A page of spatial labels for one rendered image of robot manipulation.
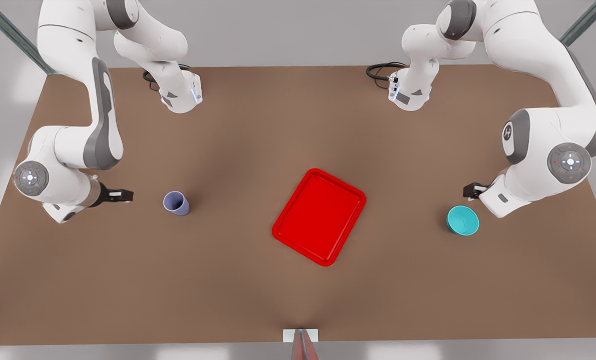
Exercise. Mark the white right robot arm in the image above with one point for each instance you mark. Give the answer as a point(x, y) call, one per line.
point(67, 145)

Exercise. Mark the red tray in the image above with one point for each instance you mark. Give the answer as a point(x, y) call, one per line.
point(319, 216)

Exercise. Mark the teal bowl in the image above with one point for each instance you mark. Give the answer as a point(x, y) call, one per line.
point(462, 220)

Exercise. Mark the lavender cup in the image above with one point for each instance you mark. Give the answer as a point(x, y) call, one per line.
point(176, 203)

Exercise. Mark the silver frame post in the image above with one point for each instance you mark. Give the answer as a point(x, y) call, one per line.
point(585, 21)
point(303, 345)
point(12, 35)

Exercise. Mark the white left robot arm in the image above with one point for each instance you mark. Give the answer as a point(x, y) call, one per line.
point(543, 135)

